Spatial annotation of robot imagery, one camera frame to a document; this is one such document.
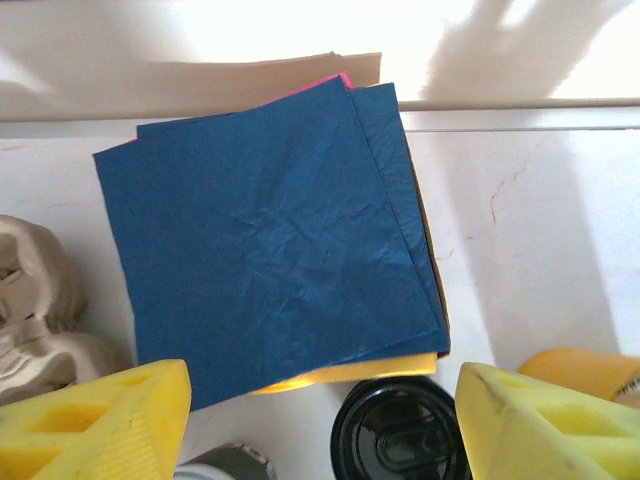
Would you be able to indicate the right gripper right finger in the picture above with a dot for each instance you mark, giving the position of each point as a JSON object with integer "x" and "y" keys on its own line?
{"x": 540, "y": 430}

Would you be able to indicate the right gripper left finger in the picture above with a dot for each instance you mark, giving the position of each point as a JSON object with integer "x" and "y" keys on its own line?
{"x": 90, "y": 430}

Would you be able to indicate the yellow utensil cup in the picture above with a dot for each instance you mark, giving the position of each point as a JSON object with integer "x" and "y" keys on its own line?
{"x": 575, "y": 372}

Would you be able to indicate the brown pulp cup carrier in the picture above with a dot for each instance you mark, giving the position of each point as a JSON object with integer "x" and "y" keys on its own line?
{"x": 40, "y": 310}

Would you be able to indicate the stack of paper cups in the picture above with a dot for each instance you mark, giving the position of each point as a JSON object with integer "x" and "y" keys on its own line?
{"x": 225, "y": 462}

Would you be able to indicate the stack of black lids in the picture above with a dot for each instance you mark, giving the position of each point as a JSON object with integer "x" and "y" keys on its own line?
{"x": 395, "y": 435}

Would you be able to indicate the yellow paper napkin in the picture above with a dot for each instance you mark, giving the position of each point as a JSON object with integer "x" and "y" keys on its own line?
{"x": 370, "y": 372}

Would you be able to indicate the navy paper napkin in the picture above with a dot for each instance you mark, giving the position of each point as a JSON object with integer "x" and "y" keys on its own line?
{"x": 395, "y": 150}
{"x": 260, "y": 240}

